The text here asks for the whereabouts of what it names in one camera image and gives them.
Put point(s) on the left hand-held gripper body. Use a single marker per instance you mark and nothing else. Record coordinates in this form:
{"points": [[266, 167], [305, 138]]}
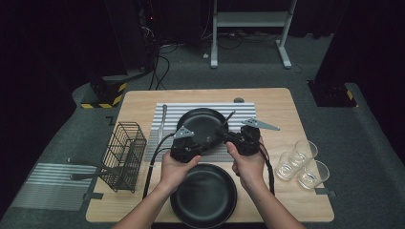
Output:
{"points": [[183, 133]]}

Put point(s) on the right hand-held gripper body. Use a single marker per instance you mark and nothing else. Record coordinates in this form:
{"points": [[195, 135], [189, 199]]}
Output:
{"points": [[250, 140]]}

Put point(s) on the black plate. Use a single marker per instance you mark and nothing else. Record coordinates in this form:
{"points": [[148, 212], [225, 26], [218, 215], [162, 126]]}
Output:
{"points": [[203, 197], [197, 120]]}

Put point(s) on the grey table knife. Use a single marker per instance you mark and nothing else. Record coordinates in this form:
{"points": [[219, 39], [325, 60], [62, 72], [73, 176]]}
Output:
{"points": [[164, 111]]}

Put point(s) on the clear drinking glass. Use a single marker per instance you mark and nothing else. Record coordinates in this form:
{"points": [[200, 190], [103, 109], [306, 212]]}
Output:
{"points": [[313, 178], [286, 170], [305, 151]]}

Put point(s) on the person's right hand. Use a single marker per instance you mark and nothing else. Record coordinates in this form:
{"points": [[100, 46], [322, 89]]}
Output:
{"points": [[250, 170]]}

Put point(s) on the person's left hand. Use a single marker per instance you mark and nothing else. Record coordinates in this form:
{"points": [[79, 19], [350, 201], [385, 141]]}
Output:
{"points": [[175, 175]]}

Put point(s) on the grey striped placemat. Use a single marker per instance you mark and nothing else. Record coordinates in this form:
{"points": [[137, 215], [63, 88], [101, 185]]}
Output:
{"points": [[242, 108], [54, 191]]}

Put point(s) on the grey table grommet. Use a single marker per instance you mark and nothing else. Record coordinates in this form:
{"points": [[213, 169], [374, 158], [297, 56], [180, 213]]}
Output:
{"points": [[238, 100]]}

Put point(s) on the small white plug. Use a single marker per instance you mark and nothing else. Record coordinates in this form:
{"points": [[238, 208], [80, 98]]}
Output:
{"points": [[205, 56]]}

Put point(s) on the black yellow striped stand base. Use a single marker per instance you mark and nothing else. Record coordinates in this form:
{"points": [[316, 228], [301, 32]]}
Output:
{"points": [[331, 93], [105, 92]]}

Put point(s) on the grey tape strip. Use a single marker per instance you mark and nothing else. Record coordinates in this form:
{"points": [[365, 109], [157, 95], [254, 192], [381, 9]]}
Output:
{"points": [[94, 196], [324, 191]]}

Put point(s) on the dark grey utensil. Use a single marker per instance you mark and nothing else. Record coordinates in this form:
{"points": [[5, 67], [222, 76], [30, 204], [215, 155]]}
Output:
{"points": [[86, 163], [84, 176]]}

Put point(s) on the black equipment rack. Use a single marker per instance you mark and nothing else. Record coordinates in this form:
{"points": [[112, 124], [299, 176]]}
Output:
{"points": [[133, 31]]}

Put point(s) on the white desk frame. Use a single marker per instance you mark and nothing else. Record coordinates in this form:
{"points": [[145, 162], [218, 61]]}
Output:
{"points": [[251, 19]]}

